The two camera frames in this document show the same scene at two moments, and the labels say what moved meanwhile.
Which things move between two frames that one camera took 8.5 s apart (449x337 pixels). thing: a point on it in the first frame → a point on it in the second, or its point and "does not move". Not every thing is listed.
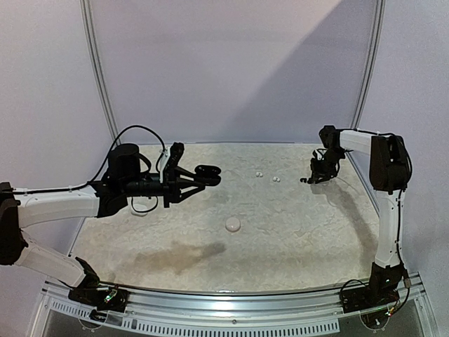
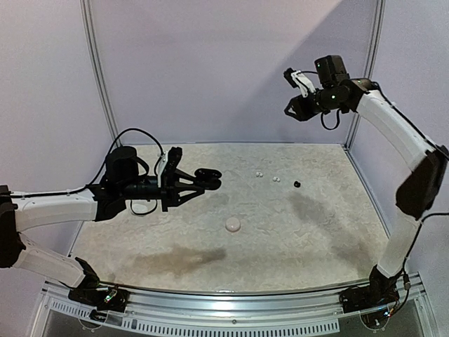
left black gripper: (172, 187) does not move
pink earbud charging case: (233, 225) does not move
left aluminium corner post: (93, 58) does not move
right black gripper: (318, 171) → (310, 103)
